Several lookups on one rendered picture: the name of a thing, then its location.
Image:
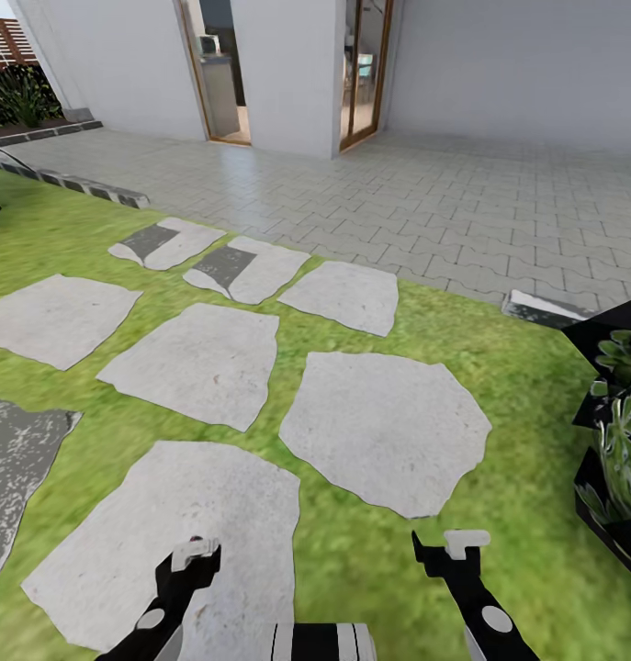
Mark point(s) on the robot trunk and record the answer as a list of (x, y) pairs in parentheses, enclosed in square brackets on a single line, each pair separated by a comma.
[(315, 642)]

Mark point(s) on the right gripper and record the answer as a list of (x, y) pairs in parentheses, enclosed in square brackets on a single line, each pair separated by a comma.
[(438, 563)]

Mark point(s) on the fixed window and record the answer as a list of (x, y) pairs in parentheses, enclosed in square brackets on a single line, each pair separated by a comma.
[(213, 45)]

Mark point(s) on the door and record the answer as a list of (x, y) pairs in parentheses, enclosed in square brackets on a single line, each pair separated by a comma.
[(366, 30)]

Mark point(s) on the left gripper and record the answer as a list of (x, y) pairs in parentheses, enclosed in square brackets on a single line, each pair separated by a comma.
[(199, 574)]

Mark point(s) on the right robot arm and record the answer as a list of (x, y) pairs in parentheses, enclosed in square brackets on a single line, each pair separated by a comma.
[(490, 633)]

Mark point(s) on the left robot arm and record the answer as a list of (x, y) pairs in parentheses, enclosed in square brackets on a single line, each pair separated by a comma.
[(158, 634)]

